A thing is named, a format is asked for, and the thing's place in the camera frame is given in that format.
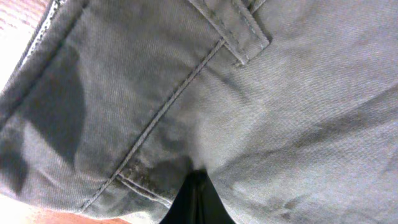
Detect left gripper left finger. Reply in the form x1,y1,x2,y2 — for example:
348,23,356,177
160,172,198,224

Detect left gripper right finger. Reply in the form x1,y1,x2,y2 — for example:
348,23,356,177
197,171,235,224

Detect grey shorts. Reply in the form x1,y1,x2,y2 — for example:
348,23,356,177
1,0,397,223

